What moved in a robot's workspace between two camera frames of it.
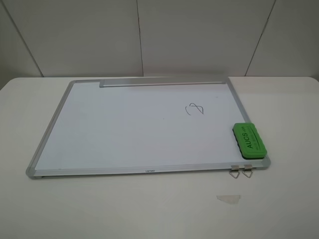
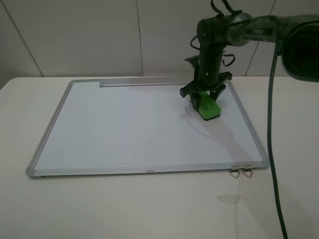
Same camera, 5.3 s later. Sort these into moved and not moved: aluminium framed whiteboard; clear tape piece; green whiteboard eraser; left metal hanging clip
Moved: green whiteboard eraser
Not moved: clear tape piece; aluminium framed whiteboard; left metal hanging clip
